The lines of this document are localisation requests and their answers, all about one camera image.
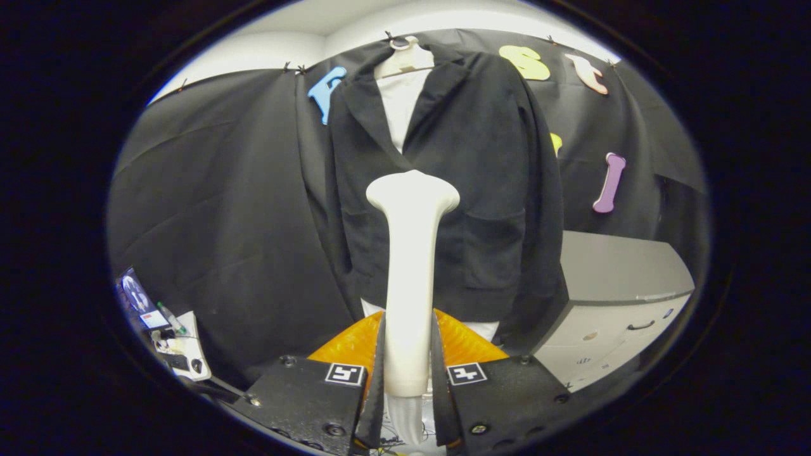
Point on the white garment steamer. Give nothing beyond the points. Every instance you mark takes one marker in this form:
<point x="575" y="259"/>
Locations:
<point x="410" y="272"/>

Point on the cream clothes hanger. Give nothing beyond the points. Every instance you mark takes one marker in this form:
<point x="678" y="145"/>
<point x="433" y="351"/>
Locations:
<point x="405" y="58"/>

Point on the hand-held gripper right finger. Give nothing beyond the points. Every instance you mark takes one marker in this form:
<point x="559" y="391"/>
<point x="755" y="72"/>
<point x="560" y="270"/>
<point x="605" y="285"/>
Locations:
<point x="500" y="399"/>

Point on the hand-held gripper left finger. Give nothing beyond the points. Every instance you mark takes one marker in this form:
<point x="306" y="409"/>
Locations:
<point x="304" y="399"/>

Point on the grey cabinet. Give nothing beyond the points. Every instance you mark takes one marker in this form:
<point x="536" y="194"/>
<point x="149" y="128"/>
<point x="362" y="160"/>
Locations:
<point x="614" y="272"/>

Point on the white side table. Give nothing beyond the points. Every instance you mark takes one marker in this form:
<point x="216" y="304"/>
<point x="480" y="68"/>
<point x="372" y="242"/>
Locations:
<point x="193" y="342"/>

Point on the white shirt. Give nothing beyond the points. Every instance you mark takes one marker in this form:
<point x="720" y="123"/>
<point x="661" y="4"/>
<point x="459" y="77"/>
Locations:
<point x="402" y="107"/>

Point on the small display screen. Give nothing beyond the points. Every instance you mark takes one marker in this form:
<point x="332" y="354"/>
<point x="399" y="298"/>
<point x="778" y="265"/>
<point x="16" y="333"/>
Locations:
<point x="140" y="297"/>

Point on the black suit jacket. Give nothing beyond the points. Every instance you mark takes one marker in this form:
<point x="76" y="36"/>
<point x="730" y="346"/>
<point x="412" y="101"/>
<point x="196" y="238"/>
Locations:
<point x="488" y="158"/>

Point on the black backdrop cloth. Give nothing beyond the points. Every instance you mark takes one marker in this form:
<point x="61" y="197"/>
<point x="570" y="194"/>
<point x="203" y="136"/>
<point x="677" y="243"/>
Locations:
<point x="222" y="190"/>

